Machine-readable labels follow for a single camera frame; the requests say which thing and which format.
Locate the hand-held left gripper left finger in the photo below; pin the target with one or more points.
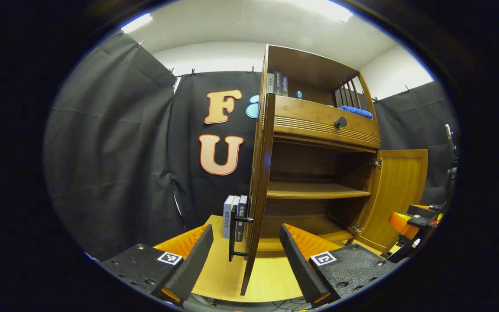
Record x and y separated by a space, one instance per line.
195 264

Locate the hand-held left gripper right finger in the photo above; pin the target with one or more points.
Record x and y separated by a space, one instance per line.
299 268

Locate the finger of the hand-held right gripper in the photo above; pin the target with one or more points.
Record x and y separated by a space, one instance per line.
418 225
422 209

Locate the wooden shoe cabinet door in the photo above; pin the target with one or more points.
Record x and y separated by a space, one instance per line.
258 173
396 195

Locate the wooden double-door shoe cabinet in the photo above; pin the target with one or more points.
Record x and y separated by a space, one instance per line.
310 65

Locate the metal door hinge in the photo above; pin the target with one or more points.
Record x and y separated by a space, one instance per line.
376 164
356 229

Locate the wooden inner cabinet shelf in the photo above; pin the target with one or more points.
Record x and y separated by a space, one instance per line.
310 190

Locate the wooden cabinet drawer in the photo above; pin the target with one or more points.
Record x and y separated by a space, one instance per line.
310 117

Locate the pale blue standing book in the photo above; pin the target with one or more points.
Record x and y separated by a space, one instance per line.
227 216

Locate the grey blue standing book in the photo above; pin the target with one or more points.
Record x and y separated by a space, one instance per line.
241 208

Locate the blue folded towel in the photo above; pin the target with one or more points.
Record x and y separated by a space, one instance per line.
355 112

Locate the black round drawer knob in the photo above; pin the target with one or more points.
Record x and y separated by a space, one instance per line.
340 122

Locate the black backdrop cloth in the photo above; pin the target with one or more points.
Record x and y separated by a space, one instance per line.
111 151

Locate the dark blue spine book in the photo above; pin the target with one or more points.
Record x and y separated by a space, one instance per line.
284 86

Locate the black spine book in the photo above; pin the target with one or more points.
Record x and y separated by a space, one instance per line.
277 83

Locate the grey spine book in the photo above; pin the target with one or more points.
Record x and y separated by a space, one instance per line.
270 83

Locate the wide ceiling light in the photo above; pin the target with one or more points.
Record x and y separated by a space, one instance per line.
325 9

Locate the narrow ceiling light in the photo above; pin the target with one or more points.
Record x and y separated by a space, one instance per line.
137 22

